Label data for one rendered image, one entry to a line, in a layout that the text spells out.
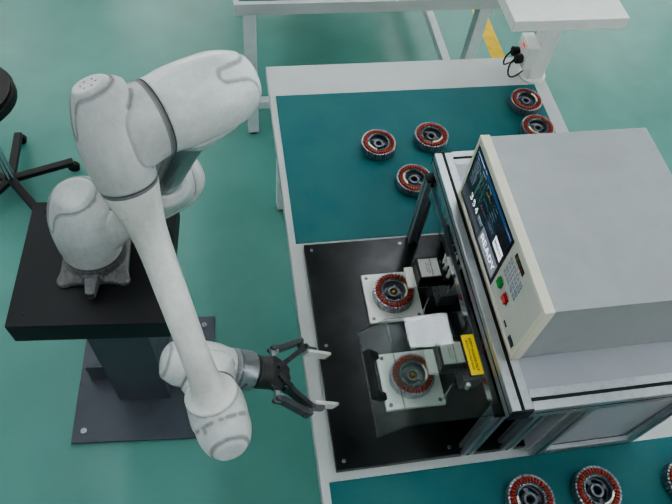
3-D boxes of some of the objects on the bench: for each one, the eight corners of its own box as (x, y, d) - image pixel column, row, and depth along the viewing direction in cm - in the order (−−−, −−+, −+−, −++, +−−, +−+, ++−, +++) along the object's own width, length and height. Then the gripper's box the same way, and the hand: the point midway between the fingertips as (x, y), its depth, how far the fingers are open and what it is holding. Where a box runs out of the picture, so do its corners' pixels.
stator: (406, 137, 215) (408, 129, 212) (431, 124, 219) (433, 116, 216) (428, 158, 210) (430, 151, 207) (453, 145, 215) (456, 137, 212)
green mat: (295, 244, 188) (295, 243, 188) (275, 96, 221) (275, 95, 221) (594, 220, 202) (594, 219, 202) (534, 84, 235) (534, 84, 235)
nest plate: (369, 325, 173) (370, 323, 172) (360, 277, 181) (360, 275, 180) (423, 319, 176) (424, 317, 175) (412, 272, 184) (413, 270, 183)
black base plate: (336, 472, 154) (336, 470, 152) (303, 249, 188) (303, 244, 186) (522, 448, 161) (525, 445, 159) (458, 236, 195) (460, 232, 193)
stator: (377, 131, 215) (378, 123, 212) (401, 150, 212) (403, 142, 208) (353, 146, 211) (354, 139, 208) (377, 167, 207) (379, 159, 204)
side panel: (529, 455, 160) (580, 411, 133) (525, 443, 161) (575, 397, 134) (632, 441, 164) (703, 396, 137) (628, 430, 165) (696, 382, 138)
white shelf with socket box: (473, 135, 218) (515, 21, 180) (446, 61, 238) (479, -56, 200) (569, 130, 223) (630, 18, 185) (536, 58, 243) (585, -57, 205)
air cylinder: (436, 306, 178) (440, 296, 174) (430, 282, 182) (434, 272, 178) (453, 304, 179) (458, 294, 174) (447, 281, 183) (451, 271, 178)
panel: (526, 449, 158) (573, 407, 133) (459, 229, 193) (486, 163, 168) (530, 449, 158) (578, 406, 133) (462, 229, 193) (490, 163, 168)
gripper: (241, 329, 154) (316, 341, 166) (248, 429, 141) (330, 434, 153) (256, 315, 149) (333, 328, 161) (265, 417, 136) (348, 424, 148)
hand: (326, 379), depth 156 cm, fingers open, 12 cm apart
